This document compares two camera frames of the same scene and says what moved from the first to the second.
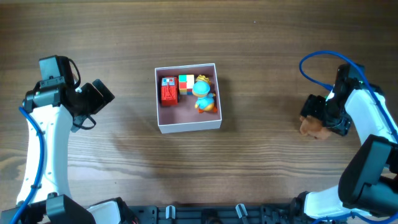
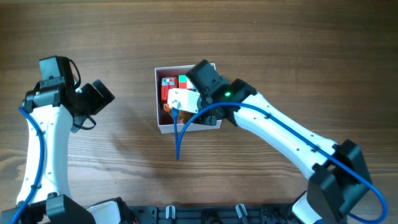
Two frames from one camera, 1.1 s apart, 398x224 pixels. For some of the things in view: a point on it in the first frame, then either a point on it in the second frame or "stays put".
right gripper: (315, 111) -> (208, 118)
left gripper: (100, 101) stays put
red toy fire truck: (170, 91) stays put
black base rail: (212, 214) stays put
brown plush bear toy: (311, 126) -> (184, 116)
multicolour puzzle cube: (186, 84) stays put
